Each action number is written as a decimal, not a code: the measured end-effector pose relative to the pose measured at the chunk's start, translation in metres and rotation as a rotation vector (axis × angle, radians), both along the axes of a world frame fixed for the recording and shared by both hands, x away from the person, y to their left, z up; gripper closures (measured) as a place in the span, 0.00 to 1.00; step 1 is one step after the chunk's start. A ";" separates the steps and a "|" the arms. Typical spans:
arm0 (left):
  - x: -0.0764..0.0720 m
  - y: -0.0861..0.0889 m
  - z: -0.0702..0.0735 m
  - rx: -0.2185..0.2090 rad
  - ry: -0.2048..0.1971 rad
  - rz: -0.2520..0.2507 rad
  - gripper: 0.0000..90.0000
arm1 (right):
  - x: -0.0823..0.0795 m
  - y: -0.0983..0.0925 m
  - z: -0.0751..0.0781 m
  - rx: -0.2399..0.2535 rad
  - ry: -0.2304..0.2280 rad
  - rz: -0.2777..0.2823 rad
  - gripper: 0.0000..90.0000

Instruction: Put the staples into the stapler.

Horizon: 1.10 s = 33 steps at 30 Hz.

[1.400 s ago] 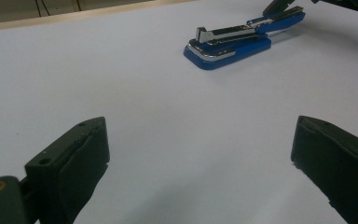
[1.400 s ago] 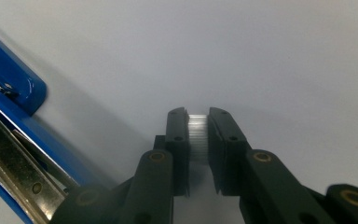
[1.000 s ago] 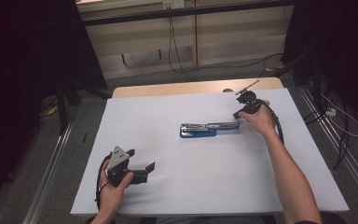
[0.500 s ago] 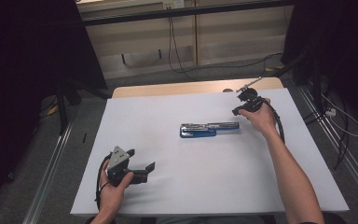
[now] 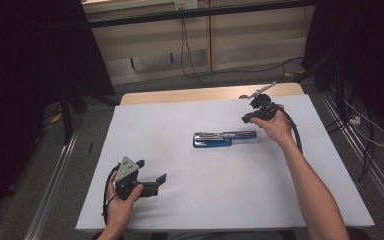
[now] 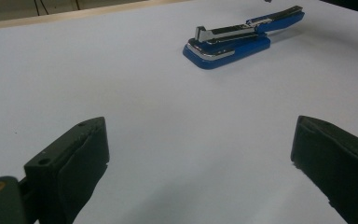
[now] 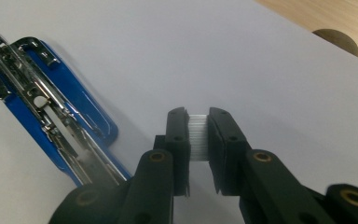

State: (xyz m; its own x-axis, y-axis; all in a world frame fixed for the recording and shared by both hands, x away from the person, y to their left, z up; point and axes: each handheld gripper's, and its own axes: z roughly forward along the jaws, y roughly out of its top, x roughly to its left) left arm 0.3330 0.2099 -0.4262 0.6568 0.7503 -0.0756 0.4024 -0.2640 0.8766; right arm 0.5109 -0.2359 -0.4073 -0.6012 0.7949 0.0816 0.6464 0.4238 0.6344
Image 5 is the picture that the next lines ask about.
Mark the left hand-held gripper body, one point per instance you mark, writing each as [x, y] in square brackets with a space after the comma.
[126, 176]

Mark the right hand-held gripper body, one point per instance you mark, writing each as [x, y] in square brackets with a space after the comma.
[265, 107]

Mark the blue stapler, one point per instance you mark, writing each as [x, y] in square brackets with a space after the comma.
[213, 140]

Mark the person's right hand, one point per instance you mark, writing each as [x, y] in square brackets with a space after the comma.
[276, 128]

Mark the person's left hand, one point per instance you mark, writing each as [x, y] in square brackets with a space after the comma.
[121, 211]

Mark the brown round table grommet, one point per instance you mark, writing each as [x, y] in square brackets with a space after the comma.
[243, 97]

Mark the small black floor piece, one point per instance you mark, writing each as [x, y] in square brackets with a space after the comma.
[90, 147]

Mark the white table cover sheet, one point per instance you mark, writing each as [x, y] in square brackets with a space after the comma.
[213, 193]

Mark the light wooden table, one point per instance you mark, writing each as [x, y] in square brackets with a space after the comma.
[180, 95]

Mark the person's grey clothing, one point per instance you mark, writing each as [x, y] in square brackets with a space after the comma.
[223, 236]

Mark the black stand legs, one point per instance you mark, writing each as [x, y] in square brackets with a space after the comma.
[71, 106]

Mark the white power strip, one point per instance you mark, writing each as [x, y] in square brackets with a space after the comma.
[355, 120]

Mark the black curtain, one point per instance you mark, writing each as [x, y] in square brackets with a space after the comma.
[30, 66]
[363, 50]

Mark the aluminium floor rail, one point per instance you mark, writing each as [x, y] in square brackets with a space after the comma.
[363, 153]
[51, 186]

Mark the black horizontal frame bar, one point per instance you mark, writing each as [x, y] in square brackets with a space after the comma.
[196, 13]

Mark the white wall socket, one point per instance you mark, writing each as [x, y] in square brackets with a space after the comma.
[186, 4]

